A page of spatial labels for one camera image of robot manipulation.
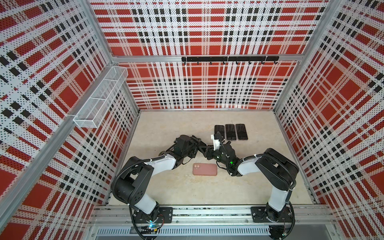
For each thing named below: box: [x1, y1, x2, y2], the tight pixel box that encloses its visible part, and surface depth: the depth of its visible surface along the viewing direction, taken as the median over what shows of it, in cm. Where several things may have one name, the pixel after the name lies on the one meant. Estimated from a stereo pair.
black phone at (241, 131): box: [235, 124, 248, 140], surface depth 109 cm
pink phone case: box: [192, 163, 218, 176], surface depth 92 cm
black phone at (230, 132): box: [225, 124, 237, 141], surface depth 113 cm
